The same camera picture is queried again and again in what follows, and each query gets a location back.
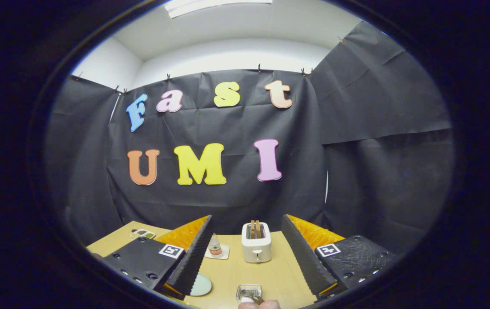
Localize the white ceiling light panel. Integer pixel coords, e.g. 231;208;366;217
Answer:
164;0;273;18

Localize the white square coaster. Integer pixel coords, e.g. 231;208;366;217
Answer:
204;244;230;260

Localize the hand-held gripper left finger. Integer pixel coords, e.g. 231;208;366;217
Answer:
93;215;214;301

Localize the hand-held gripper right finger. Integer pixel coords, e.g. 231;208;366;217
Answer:
281;214;400;300

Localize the metal wire rack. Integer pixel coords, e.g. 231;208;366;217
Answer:
236;284;263;303

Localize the cream white toaster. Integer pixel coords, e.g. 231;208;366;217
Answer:
241;222;272;263

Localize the black backdrop cloth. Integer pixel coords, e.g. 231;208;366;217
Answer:
43;21;456;258

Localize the red label water bottle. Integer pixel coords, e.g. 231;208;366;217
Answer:
209;234;223;257

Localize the pale green round plate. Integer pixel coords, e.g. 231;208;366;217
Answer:
189;273;212;297

